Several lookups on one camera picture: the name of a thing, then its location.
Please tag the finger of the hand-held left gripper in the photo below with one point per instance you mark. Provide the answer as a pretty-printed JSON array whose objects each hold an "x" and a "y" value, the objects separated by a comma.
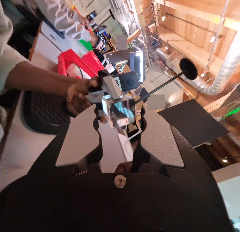
[{"x": 113, "y": 87}]

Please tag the black disc on rod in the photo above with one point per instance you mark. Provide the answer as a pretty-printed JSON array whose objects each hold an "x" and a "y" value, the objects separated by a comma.
[{"x": 188, "y": 68}]

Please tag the LED light panel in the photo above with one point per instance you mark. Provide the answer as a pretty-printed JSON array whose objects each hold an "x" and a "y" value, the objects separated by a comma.
[{"x": 137, "y": 66}]

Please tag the black flat board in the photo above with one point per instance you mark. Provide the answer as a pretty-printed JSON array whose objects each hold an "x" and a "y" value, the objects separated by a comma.
[{"x": 191, "y": 121}]

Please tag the silver ventilation duct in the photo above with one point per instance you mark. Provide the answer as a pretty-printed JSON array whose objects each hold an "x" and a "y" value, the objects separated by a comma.
[
  {"x": 163, "y": 53},
  {"x": 225, "y": 72}
]

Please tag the green bin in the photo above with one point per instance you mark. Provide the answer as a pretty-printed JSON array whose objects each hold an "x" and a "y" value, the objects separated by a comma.
[{"x": 86, "y": 44}]

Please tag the clear acrylic cube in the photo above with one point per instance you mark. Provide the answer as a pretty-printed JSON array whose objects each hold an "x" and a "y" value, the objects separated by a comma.
[{"x": 120, "y": 110}]

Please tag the person's left hand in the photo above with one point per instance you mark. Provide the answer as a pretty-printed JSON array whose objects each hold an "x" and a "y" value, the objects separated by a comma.
[{"x": 78, "y": 96}]

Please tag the black quilted bag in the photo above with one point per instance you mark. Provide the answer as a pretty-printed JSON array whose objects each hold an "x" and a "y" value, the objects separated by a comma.
[{"x": 46, "y": 111}]

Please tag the red plastic bin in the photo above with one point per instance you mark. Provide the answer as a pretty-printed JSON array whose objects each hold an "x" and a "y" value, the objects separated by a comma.
[
  {"x": 75, "y": 57},
  {"x": 93, "y": 61}
]

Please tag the person's left forearm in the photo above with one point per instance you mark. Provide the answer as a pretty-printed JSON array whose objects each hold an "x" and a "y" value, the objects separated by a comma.
[{"x": 43, "y": 78}]

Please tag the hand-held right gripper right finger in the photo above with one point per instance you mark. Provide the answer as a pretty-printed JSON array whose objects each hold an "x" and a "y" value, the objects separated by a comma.
[{"x": 159, "y": 140}]

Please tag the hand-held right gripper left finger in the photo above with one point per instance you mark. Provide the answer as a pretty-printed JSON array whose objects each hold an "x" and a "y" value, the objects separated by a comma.
[{"x": 78, "y": 138}]

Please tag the person's white shirt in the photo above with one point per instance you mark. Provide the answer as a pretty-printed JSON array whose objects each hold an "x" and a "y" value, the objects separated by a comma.
[{"x": 11, "y": 53}]

